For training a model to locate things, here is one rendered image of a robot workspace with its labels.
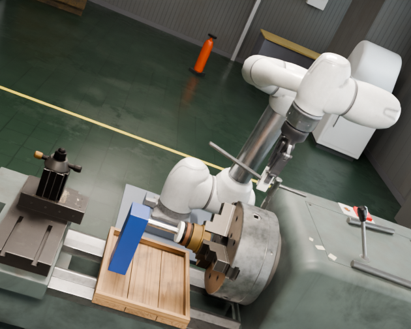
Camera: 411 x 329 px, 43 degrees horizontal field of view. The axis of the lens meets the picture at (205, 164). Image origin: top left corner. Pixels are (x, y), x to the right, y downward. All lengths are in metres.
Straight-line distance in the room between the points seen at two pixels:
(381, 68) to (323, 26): 3.04
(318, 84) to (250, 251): 0.54
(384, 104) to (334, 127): 5.48
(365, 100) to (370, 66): 5.51
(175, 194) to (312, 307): 0.84
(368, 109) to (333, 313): 0.61
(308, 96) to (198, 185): 0.92
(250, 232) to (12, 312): 0.75
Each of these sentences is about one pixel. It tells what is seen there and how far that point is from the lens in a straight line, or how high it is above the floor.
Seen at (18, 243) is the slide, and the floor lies 0.97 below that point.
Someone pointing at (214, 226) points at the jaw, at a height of 1.13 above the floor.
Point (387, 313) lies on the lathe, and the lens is 1.71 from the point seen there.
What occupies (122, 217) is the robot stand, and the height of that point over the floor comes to 0.75.
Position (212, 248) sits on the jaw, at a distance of 1.63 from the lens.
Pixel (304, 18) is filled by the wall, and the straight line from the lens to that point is 9.73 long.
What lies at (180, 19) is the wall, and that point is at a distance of 9.55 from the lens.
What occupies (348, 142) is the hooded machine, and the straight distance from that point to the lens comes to 7.04.
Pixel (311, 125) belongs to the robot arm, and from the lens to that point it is 1.42.
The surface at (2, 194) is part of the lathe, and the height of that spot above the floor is 0.92.
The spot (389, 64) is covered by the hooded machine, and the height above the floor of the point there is 1.31.
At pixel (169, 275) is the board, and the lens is 1.83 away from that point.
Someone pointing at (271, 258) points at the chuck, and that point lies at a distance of 1.61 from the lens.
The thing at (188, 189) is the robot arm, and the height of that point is 0.98.
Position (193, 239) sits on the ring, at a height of 1.09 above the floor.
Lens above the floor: 1.95
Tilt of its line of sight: 23 degrees down
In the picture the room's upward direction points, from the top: 25 degrees clockwise
